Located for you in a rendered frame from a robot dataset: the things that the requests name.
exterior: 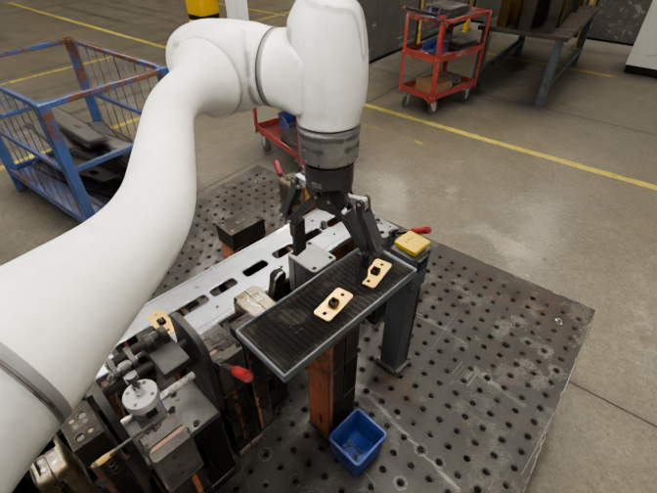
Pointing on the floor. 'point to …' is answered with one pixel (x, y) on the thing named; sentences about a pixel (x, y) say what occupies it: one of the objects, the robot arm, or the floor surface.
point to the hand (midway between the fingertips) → (329, 260)
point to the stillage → (73, 140)
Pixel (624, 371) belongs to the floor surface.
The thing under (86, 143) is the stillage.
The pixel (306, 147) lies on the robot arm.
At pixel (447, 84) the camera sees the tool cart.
